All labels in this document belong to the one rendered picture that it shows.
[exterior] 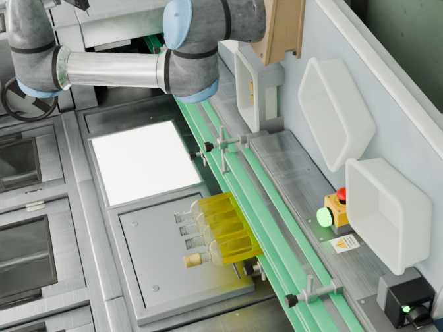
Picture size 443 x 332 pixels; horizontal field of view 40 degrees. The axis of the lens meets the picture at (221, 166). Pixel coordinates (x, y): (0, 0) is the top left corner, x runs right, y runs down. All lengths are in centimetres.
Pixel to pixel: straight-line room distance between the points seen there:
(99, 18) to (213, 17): 99
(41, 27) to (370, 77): 83
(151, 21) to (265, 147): 92
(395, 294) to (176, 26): 78
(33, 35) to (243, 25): 52
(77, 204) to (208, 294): 63
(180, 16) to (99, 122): 111
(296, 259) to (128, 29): 133
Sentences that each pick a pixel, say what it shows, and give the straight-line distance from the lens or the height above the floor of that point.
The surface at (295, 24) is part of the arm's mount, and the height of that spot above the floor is 77.
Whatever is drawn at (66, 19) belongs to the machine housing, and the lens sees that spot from 249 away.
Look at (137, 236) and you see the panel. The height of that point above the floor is 125.
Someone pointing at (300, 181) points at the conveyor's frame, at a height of 82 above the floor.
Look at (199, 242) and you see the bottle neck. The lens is 169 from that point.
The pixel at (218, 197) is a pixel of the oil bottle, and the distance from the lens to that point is 179.
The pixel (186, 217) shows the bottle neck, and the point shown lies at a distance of 178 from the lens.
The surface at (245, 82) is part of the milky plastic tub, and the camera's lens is 194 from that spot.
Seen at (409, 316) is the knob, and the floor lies 81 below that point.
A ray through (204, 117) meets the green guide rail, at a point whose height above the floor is 93.
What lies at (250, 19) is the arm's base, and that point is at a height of 88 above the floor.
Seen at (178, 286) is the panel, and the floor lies 118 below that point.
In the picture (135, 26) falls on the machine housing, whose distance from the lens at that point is 248.
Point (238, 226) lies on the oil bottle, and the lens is 169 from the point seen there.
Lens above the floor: 134
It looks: 12 degrees down
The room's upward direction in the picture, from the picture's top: 105 degrees counter-clockwise
